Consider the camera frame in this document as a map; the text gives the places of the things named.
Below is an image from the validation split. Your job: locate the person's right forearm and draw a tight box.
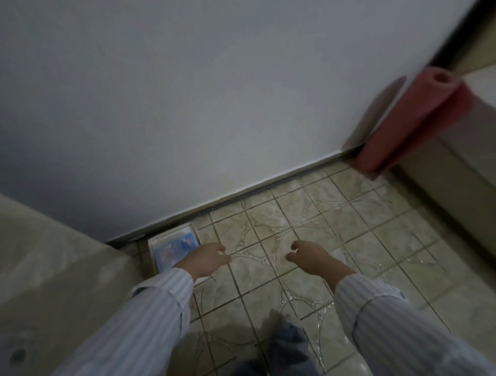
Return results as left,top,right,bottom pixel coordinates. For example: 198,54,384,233
334,273,496,376

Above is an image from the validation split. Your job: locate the beige low cabinet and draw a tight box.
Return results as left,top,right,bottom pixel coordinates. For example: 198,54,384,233
394,95,496,269

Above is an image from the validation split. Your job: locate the beige sofa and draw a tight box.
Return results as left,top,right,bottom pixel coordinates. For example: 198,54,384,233
0,192,146,376

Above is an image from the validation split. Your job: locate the rolled red mat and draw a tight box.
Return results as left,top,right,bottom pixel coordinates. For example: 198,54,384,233
355,66,474,176

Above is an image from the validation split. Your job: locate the person's right hand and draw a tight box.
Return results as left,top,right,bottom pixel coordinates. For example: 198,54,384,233
285,240,356,289

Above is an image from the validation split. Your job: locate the person's left forearm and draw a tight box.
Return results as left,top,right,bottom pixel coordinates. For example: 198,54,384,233
53,267,195,376

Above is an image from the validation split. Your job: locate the person's blue trouser leg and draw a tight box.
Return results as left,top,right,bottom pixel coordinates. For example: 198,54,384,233
232,322,323,376

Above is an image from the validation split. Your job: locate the person's left hand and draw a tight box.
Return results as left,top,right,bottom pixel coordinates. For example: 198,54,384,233
173,243,232,282

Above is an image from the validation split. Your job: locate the blue packet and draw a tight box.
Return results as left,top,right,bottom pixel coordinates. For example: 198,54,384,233
153,234,197,270

